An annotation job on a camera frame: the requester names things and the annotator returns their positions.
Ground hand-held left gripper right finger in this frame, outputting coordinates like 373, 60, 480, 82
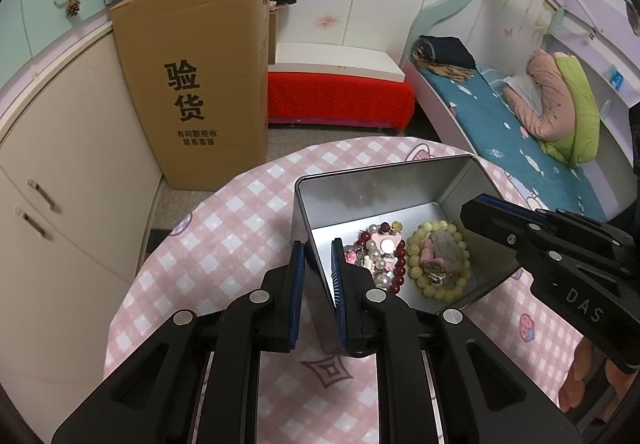
330, 237, 583, 444

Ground red cloth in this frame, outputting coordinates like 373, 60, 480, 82
267, 71, 417, 135

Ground silver heart lock charm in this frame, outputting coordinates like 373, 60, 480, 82
422, 261, 451, 282

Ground person's right hand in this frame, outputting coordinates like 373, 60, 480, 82
557, 336, 636, 425

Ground pink long pillow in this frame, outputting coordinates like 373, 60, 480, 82
502, 49, 586, 142

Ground large cardboard box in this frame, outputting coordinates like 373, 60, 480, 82
111, 0, 273, 191

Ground green blanket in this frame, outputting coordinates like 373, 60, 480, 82
542, 53, 601, 168

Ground yellow bead bracelet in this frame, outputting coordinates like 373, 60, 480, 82
406, 220, 472, 301

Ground blue bed sheet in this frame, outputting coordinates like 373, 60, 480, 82
415, 61, 621, 225

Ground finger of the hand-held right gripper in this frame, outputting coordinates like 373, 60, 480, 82
472, 193, 551, 225
460, 199, 551, 275

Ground white board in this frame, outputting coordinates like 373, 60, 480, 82
270, 43, 407, 82

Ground grey metal tin box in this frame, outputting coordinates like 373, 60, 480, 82
294, 155, 523, 357

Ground beige cabinet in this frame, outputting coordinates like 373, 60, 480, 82
0, 19, 166, 375

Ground dark red bead bracelet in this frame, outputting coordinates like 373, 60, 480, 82
357, 221, 407, 292

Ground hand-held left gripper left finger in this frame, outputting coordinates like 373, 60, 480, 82
50, 240, 307, 444

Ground folded dark clothes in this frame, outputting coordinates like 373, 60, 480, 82
417, 36, 476, 70

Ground white pillow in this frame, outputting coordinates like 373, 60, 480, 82
492, 74, 543, 110

